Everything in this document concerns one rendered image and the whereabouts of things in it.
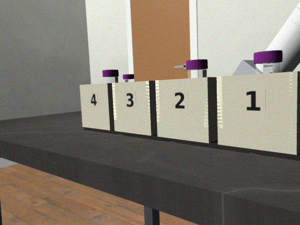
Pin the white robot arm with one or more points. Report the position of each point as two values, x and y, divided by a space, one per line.
288 40

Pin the beige block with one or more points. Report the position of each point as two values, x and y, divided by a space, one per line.
97 106
187 109
260 111
134 107

